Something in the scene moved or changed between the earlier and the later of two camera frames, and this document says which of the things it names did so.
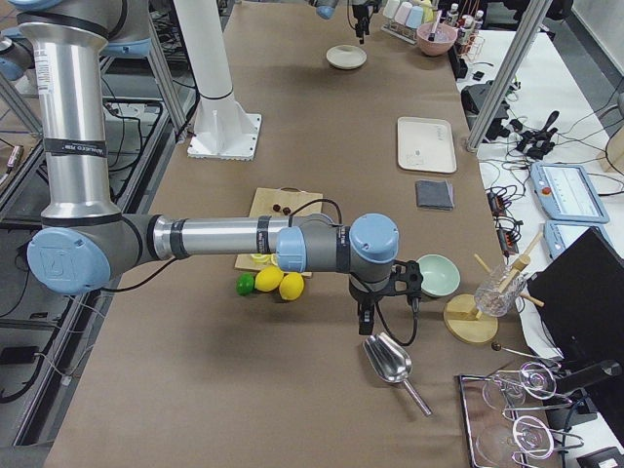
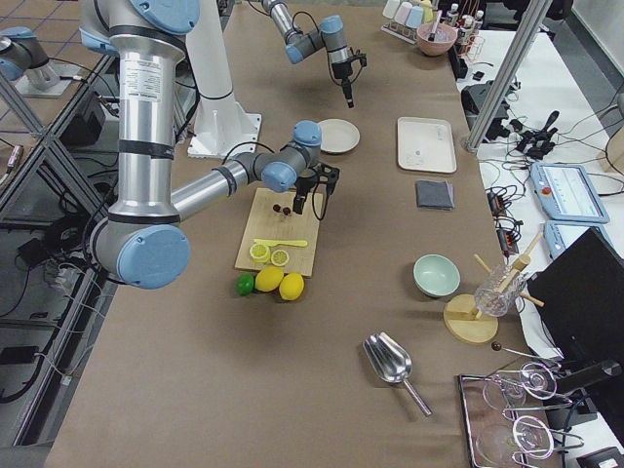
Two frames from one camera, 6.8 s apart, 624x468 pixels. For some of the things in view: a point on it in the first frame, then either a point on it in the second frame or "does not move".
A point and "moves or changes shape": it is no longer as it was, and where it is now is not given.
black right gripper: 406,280 -> 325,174
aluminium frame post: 510,73 does not move
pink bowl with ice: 444,38 does not move
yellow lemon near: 268,278 does not move
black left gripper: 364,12 -> 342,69
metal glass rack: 497,437 does not move
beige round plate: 346,57 moves or changes shape
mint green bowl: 441,278 does not move
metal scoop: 391,362 does not move
